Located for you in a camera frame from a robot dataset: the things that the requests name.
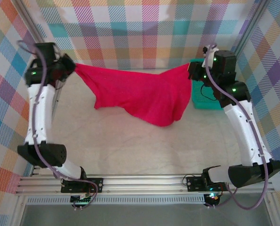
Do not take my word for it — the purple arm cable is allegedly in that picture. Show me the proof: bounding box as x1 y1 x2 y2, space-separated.
16 40 99 210
202 44 272 210

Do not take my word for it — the aluminium mounting rail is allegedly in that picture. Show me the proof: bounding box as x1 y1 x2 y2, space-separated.
14 173 275 196

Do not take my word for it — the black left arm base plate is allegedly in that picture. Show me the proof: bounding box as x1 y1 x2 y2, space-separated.
60 178 104 194

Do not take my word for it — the green circuit board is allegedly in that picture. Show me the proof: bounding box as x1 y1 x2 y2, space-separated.
70 194 93 206

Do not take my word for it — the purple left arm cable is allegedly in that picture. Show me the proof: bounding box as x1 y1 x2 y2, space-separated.
16 40 99 210

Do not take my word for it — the aluminium frame post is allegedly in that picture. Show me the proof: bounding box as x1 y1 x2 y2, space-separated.
14 0 67 78
233 0 272 62

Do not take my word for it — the red t-shirt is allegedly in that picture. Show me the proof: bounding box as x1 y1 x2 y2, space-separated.
74 62 193 128

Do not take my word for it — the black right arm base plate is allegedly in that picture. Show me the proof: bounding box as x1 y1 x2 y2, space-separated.
186 175 230 192

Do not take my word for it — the grey slotted cable duct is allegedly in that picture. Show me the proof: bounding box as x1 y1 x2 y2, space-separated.
26 196 206 205

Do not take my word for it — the teal plastic mesh basket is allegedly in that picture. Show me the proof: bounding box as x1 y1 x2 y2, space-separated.
189 58 225 111

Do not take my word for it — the black orange controller module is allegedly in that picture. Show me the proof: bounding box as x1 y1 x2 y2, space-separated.
205 192 222 206

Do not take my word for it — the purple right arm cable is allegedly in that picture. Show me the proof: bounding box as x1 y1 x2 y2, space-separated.
202 44 272 210

